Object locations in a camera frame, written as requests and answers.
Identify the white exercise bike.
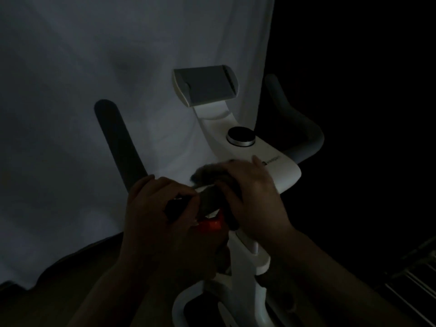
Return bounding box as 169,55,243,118
94,64,325,327

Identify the person's right forearm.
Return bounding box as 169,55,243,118
265,226,416,327

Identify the person's left hand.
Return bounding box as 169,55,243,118
119,175,220,283

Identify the grey white tablet holder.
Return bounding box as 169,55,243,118
173,64,239,108

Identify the person's right hand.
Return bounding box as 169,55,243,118
218,154,295,249

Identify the metal drying rack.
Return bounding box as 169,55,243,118
385,236,436,324

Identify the white hanging sheet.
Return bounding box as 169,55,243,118
0,0,276,290

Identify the grey cleaning cloth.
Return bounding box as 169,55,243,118
189,159,244,230

